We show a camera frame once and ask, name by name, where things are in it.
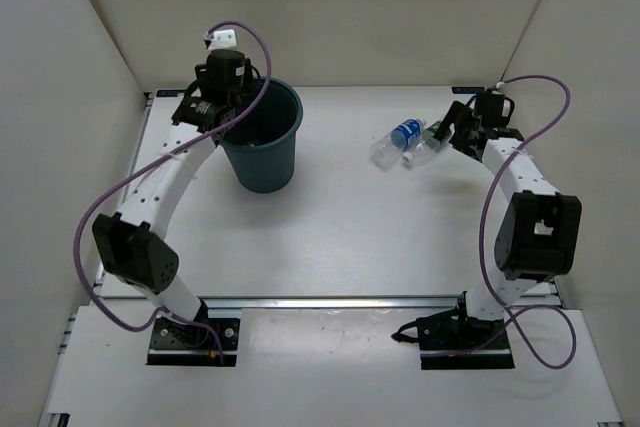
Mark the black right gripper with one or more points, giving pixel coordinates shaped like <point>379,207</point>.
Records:
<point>457,115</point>

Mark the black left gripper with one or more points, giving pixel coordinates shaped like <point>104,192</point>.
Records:
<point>247,78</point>

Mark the clear bottle green label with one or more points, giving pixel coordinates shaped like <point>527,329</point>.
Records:
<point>424,148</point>

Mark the clear bottle blue label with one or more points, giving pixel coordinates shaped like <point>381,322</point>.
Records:
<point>388,150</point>

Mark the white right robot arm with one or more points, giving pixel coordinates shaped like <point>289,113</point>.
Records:
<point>536,240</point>

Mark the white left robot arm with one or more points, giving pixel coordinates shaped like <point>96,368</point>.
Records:
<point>131,242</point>

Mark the dark teal plastic bin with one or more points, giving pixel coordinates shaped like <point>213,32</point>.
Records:
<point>261,148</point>

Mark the right corner table label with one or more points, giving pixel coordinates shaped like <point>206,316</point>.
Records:
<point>467,90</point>

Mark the corner table label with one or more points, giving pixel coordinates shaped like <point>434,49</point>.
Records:
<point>467,90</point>
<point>169,93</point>

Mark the left corner table label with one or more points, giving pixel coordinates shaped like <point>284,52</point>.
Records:
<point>169,93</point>

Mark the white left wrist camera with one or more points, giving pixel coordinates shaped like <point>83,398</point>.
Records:
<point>221,39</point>

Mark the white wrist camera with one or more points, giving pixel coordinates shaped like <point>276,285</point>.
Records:
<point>498,87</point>
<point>221,39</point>

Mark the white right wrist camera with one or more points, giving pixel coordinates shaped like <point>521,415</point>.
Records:
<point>498,87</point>

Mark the aluminium table edge rail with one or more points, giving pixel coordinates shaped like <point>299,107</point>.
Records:
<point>358,302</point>

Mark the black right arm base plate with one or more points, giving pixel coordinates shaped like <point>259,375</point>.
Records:
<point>448,343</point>

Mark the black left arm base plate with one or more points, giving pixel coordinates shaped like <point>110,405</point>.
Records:
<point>174,344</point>

